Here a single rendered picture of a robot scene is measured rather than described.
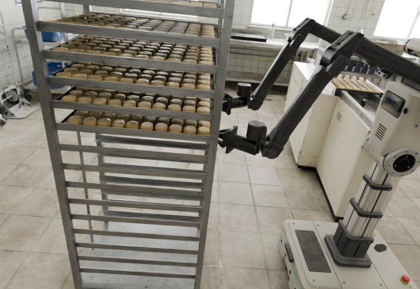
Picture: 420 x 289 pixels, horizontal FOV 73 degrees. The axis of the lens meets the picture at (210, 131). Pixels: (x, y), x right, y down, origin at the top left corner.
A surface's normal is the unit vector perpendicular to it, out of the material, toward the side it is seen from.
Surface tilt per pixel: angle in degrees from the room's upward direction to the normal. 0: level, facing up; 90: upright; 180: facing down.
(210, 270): 0
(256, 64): 90
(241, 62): 90
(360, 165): 90
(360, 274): 0
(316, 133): 90
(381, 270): 0
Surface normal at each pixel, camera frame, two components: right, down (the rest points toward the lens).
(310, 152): -0.11, 0.44
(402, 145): -0.02, 0.61
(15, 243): 0.10, -0.89
